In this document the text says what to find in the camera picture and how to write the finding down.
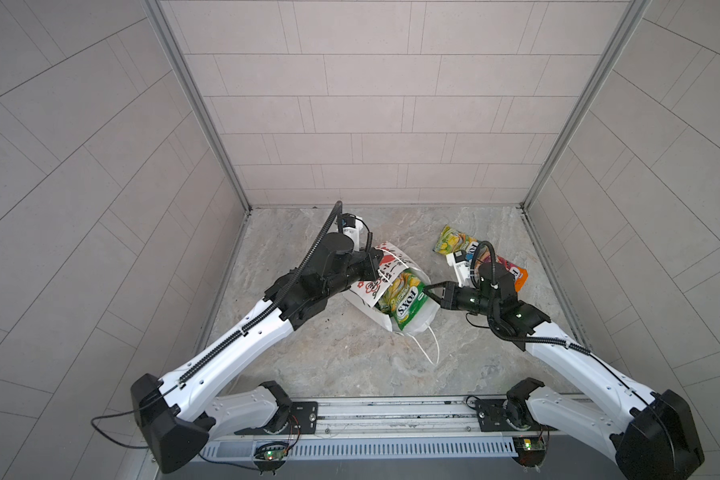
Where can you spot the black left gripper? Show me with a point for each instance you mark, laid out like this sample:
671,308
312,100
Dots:
367,267

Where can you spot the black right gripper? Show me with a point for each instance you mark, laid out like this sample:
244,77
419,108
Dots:
450,294

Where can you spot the green Fox's candy packet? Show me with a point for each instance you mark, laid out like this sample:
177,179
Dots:
406,305
451,240

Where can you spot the white floral paper bag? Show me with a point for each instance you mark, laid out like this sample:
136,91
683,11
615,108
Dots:
365,295

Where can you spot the orange Fox's candy packet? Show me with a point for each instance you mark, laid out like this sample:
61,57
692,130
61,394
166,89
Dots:
520,275

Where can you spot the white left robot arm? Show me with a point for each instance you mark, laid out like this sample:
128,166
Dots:
181,411

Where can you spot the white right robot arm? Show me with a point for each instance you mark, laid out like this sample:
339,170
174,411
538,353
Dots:
646,433

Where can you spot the right circuit board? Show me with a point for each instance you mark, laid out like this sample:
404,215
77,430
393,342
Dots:
530,451

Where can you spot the circuit board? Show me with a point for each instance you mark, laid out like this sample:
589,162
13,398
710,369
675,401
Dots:
530,451
276,451

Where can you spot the left circuit board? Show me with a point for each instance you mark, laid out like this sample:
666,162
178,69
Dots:
276,451

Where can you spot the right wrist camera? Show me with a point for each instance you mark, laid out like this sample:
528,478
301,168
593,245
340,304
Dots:
462,267

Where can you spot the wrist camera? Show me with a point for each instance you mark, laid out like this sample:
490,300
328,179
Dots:
462,267
357,230

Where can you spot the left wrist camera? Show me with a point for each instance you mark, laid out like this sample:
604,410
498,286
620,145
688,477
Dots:
357,230

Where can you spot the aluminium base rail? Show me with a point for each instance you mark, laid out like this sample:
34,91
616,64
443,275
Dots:
391,428

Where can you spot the aluminium left corner post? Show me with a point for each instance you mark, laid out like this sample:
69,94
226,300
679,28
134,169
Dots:
156,14

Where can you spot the aluminium corner post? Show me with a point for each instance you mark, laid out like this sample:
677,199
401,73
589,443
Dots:
613,50
156,14

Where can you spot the aluminium right corner post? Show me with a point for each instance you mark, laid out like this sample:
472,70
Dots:
613,50

